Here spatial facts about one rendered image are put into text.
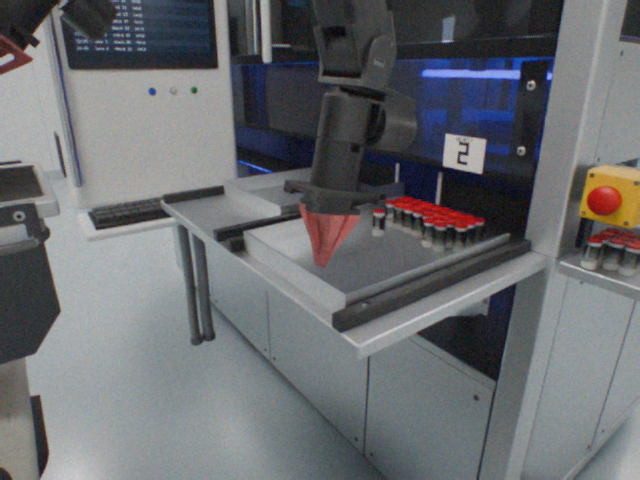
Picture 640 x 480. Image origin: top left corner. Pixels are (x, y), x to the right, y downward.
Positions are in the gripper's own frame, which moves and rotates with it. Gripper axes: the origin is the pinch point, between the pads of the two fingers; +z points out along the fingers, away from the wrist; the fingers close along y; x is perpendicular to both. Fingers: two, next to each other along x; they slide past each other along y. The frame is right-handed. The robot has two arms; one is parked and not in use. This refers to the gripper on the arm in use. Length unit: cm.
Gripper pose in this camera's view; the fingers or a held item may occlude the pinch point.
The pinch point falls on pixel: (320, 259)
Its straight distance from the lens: 53.6
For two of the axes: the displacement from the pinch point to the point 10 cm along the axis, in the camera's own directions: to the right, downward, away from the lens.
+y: 7.9, -0.1, 6.1
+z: -1.6, 9.6, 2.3
